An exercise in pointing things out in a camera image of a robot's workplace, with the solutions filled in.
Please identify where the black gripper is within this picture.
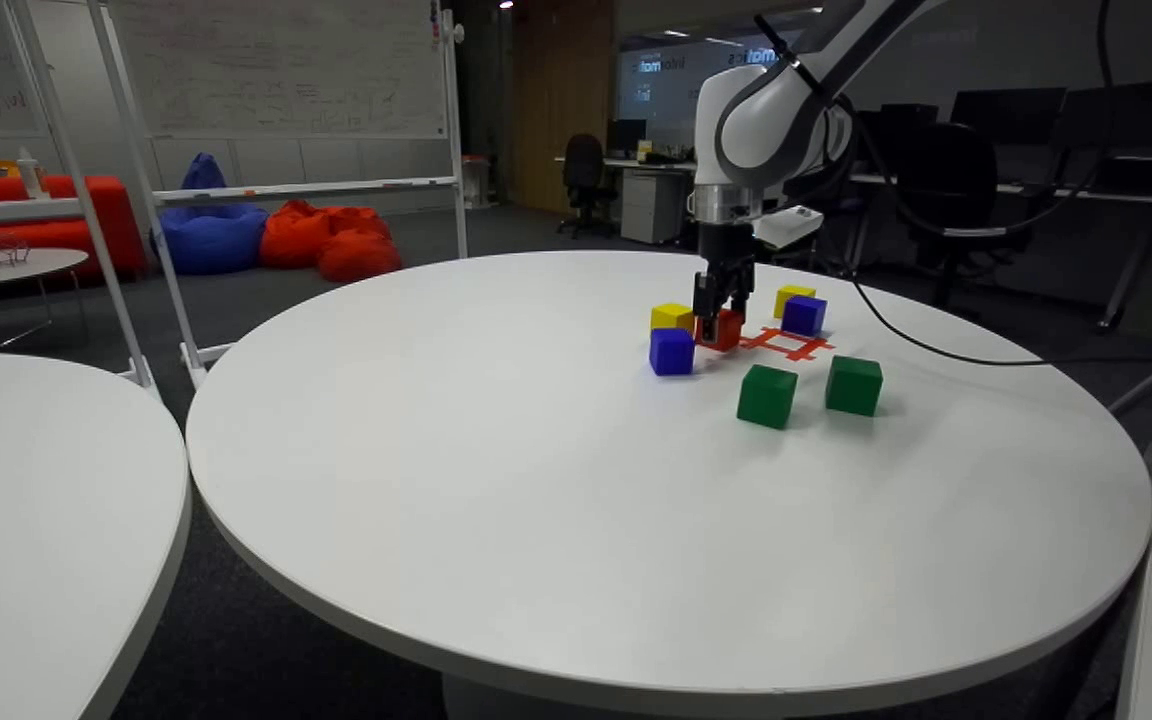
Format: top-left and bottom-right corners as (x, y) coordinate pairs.
(686, 217), (760, 342)

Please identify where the red cube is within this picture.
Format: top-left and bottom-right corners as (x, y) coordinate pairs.
(705, 309), (747, 356)

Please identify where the yellow cube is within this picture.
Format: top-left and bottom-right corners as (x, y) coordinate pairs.
(772, 280), (820, 325)
(648, 299), (697, 337)

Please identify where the blue cube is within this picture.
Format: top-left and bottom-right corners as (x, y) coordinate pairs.
(781, 292), (830, 342)
(644, 325), (700, 380)

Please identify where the red tape cross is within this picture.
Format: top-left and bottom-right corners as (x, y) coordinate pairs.
(692, 325), (835, 368)

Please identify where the green cube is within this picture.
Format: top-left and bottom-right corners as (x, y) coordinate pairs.
(824, 351), (889, 420)
(731, 359), (801, 433)

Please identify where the white office desk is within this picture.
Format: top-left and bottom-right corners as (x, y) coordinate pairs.
(599, 157), (705, 250)

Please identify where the black computer monitor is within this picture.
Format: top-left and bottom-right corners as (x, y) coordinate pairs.
(603, 118), (651, 159)

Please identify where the brown wooden pillar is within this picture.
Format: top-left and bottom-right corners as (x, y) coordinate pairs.
(508, 0), (625, 222)

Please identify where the orange bean bag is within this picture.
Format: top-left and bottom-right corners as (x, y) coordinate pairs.
(254, 196), (338, 272)
(314, 204), (408, 290)

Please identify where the grey desk with metal legs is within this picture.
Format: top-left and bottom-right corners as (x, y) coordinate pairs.
(852, 168), (1152, 337)

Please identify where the black partition screen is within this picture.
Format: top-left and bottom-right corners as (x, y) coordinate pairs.
(953, 77), (1152, 196)

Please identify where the blue bean bag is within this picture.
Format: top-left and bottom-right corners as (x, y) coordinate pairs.
(155, 152), (271, 280)

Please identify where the red sofa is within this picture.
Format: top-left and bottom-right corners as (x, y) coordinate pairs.
(0, 171), (155, 286)

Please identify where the clear plastic bottle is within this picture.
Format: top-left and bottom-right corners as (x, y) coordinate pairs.
(14, 144), (48, 200)

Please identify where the small round white table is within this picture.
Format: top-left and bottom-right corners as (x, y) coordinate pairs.
(0, 243), (97, 295)

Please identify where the white round side table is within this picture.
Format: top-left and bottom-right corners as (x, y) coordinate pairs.
(0, 350), (197, 720)

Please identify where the light grey wrist camera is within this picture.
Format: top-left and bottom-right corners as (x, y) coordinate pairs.
(747, 200), (829, 252)

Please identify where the black cable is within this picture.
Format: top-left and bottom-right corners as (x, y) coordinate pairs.
(747, 0), (1116, 368)

